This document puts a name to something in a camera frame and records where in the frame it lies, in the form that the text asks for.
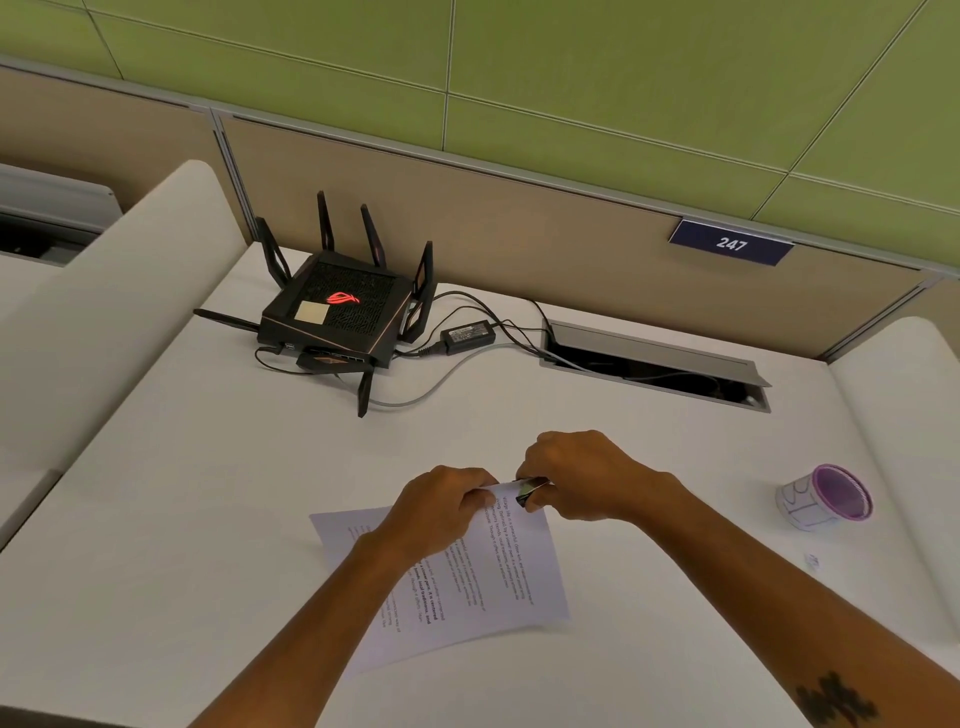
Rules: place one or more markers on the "person's left hand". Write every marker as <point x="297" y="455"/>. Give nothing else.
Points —
<point x="431" y="510"/>

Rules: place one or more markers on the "person's right hand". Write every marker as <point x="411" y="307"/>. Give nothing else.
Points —
<point x="592" y="476"/>

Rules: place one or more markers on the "person's left fingers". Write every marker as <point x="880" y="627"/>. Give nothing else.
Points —
<point x="480" y="499"/>

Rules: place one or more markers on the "person's right fingers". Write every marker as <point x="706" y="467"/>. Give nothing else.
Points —
<point x="536" y="469"/>

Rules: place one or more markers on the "small black binder clip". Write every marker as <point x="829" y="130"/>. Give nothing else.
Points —
<point x="531" y="490"/>

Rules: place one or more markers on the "printed white paper sheet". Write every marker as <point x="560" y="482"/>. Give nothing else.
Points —
<point x="487" y="581"/>

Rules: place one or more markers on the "person's left forearm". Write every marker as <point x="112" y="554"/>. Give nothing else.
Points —
<point x="300" y="645"/>

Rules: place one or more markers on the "person's right forearm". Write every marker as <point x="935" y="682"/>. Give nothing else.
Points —
<point x="795" y="600"/>

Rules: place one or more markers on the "black power adapter brick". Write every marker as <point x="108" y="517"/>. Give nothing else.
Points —
<point x="471" y="335"/>

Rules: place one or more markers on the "black router with antennas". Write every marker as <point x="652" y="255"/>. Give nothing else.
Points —
<point x="337" y="307"/>

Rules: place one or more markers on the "purple lidded white cup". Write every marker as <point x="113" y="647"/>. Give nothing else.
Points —
<point x="825" y="499"/>

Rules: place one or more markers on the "blue number sign plate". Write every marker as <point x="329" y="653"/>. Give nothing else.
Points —
<point x="730" y="243"/>

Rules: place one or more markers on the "white desk divider panel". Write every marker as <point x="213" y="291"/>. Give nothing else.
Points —
<point x="904" y="420"/>
<point x="97" y="315"/>

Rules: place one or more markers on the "grey office equipment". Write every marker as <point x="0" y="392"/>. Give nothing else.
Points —
<point x="45" y="217"/>

